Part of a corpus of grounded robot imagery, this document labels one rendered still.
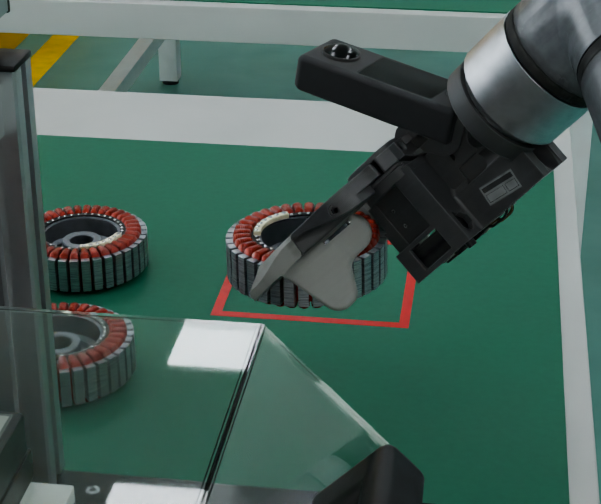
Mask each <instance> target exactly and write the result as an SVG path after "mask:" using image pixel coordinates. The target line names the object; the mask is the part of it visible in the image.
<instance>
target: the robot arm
mask: <svg viewBox="0 0 601 504"><path fill-rule="evenodd" d="M295 85H296V87H297V88H298V89H299V90H301V91H304V92H306V93H309V94H312V95H314V96H317V97H319V98H322V99H325V100H327V101H330V102H333V103H335V104H338V105H341V106H343V107H346V108H349V109H351V110H354V111H357V112H359V113H362V114H365V115H367V116H370V117H372V118H375V119H378V120H380V121H383V122H386V123H388V124H391V125H394V126H396V127H398V128H397V129H396V132H395V137H394V138H393V139H390V140H389V141H388V142H386V143H385V144H384V145H383V146H381V147H380V148H379V149H378V150H377V151H376V152H374V153H373V154H372V155H371V156H370V157H369V158H368V159H367V160H366V161H365V162H364V163H362V164H361V165H360V166H359V167H358V168H357V169H356V170H355V171H354V172H353V173H352V174H351V175H350V177H349V178H348V180H347V181H348V183H346V184H345V185H344V186H343V187H342V188H341V189H339V190H338V191H337V192H336V193H335V194H334V195H332V196H331V197H330V198H329V199H328V200H327V201H326V202H325V203H323V204H322V205H321V206H320V207H319V208H318V209H317V210H316V211H315V212H314V213H313V214H312V215H311V216H310V217H308V218H307V219H306V220H305V221H304V222H303V223H302V224H301V225H300V226H299V227H298V228H297V229H296V230H295V231H294V232H293V233H291V235H290V236H289V237H288V238H287V239H286V240H285V241H284V242H283V243H282V244H281V245H280V246H279V247H278V248H277V249H276V250H275V251H274V252H273V253H272V254H271V255H270V256H269V257H268V258H267V259H266V260H265V261H264V262H263V263H262V264H261V265H260V266H259V269H258V272H257V274H256V277H255V280H254V282H253V285H252V288H251V290H250V296H251V297H252V298H253V300H254V301H256V300H258V299H259V298H260V297H261V296H262V295H263V294H265V293H266V292H267V291H268V290H269V289H270V288H272V287H273V286H274V285H275V284H276V283H277V282H279V281H280V280H281V279H282V278H283V277H284V278H286V279H288V280H289V281H291V282H292V283H294V284H295V285H297V286H298V287H299V288H301V289H302V290H304V291H305V292H306V293H308V294H309V295H311V296H312V297H314V298H315V299H316V300H318V301H319V302H321V303H322V304H323V305H325V306H326V307H328V308H329V309H331V310H334V311H342V310H345V309H347V308H349V307H350V306H351V305H352V304H353V303H354V302H355V301H356V299H357V296H358V290H357V286H356V282H355V278H354V274H353V270H352V264H353V261H354V259H355V258H356V257H357V256H358V255H359V254H360V253H361V252H362V251H363V250H364V249H365V248H366V247H367V246H368V245H369V243H370V241H371V238H372V229H371V226H370V224H369V222H368V221H367V220H366V219H365V218H364V217H362V216H360V215H357V214H355V213H356V212H357V211H362V212H364V213H366V214H368V215H370V216H371V218H372V217H374V219H375V220H376V221H377V222H378V223H379V225H380V226H381V227H382V228H383V229H384V231H385V232H386V234H385V237H386V238H387V239H388V240H389V241H390V242H391V244H392V245H393V246H394V247H395V248H396V250H397V251H398V252H399V254H398V255H397V256H396V257H397V259H398V260H399V261H400V262H401V263H402V265H403V266H404V267H405V268H406V269H407V271H408V272H409V273H410V274H411V275H412V276H413V278H414V279H415V280H416V281H417V282H418V284H419V283H420V282H421V281H423V280H424V279H425V278H426V277H427V276H428V275H429V274H431V273H432V272H433V271H434V270H435V269H436V268H438V267H439V266H440V265H441V264H442V263H443V264H444V263H446V262H447V263H449V262H451V261H452V260H453V259H455V258H456V257H457V256H458V255H460V254H461V253H462V252H463V251H465V250H466V249H467V248H469V249H470V248H471V247H473V246H474V245H475V244H476V243H477V242H476V240H477V239H478V238H480V237H481V236H482V235H483V234H485V233H486V232H487V231H488V230H490V229H491V228H492V227H495V226H496V225H497V224H499V223H500V222H502V221H504V220H505V219H506V218H508V217H509V216H510V215H511V214H512V212H513V210H514V205H515V204H516V201H517V200H519V199H520V198H521V197H522V196H523V195H524V194H526V193H527V192H528V191H529V190H530V189H531V188H532V187H534V186H535V185H536V184H537V183H538V182H539V181H541V180H542V179H543V178H544V177H546V176H547V175H548V174H549V173H551V172H552V171H553V170H554V169H556V168H557V167H558V166H559V165H560V164H561V163H563V162H564V161H565V160H566V159H567V157H566V156H565V155H564V153H563V152H562V151H561V150H560V149H559V148H558V146H557V145H556V144H555V143H554V142H553V141H554V140H555V139H556V138H557V137H558V136H560V135H561V134H562V133H563V132H564V131H565V130H566V129H568V128H569V127H570V126H571V125H572V124H573V123H574V122H576V121H577V120H578V119H579V118H580V117H581V116H583V115H584V114H585V113H586V112H587V111H589V113H590V116H591V119H592V121H593V124H594V127H595V129H596V132H597V134H598V137H599V140H600V142H601V0H521V1H520V2H519V3H518V4H517V5H516V6H515V7H514V8H513V9H512V10H511V11H509V12H508V13H507V14H506V15H505V16H504V17H503V18H502V19H501V20H500V21H499V22H498V23H497V24H496V25H495V26H494V27H493V28H492V29H491V30H490V31H489V32H488V33H487V34H486V35H485V36H484V37H483V38H482V39H481V40H480V41H479V42H478V43H477V44H476V45H475V46H474V47H473V48H472V49H471V50H470V51H469V52H468V53H467V55H466V57H465V59H464V61H463V62H462V63H461V64H460V65H459V66H458V67H457V68H456V69H455V70H454V71H453V72H452V73H451V74H450V76H449V78H448V79H446V78H444V77H441V76H438V75H435V74H432V73H430V72H427V71H424V70H421V69H418V68H416V67H413V66H410V65H407V64H404V63H402V62H399V61H396V60H393V59H390V58H388V57H385V56H382V55H379V54H376V53H374V52H371V51H368V50H365V49H362V48H360V47H357V46H354V45H351V44H348V43H346V42H343V41H340V40H337V39H332V40H329V41H328V42H326V43H324V44H322V45H320V46H318V47H316V48H314V49H312V50H310V51H308V52H306V53H304V54H302V55H301V56H300V57H299V58H298V63H297V70H296V76H295ZM510 208H511V209H510ZM509 209H510V211H509V213H508V210H509ZM504 213H505V214H504ZM503 214H504V216H503V217H502V218H500V217H501V216H502V215H503ZM349 220H350V221H351V223H350V224H349V225H348V226H347V227H346V228H345V229H344V230H342V231H341V232H340V233H339V234H338V235H337V236H335V237H334V238H333V239H332V240H331V241H330V242H328V243H327V244H325V241H326V240H327V239H328V238H329V237H330V236H332V235H333V234H334V233H335V232H336V231H338V230H339V229H340V228H341V227H342V226H343V225H345V224H346V223H347V222H348V221H349ZM433 230H435V232H434V233H432V234H431V235H429V233H431V232H432V231H433Z"/></svg>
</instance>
